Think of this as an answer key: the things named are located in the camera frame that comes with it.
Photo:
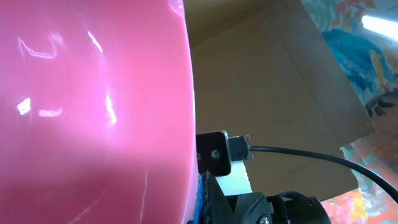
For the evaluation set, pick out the brown cardboard panel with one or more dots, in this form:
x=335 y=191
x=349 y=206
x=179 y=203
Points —
x=261 y=68

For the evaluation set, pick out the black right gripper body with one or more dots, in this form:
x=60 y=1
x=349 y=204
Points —
x=255 y=208

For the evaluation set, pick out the pink scoop with blue handle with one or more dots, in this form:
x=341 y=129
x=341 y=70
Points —
x=97 y=112

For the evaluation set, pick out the colourful painted backdrop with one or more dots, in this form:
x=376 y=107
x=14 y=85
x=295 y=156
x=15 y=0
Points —
x=369 y=60

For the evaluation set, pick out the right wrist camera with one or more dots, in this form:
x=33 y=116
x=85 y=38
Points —
x=224 y=157

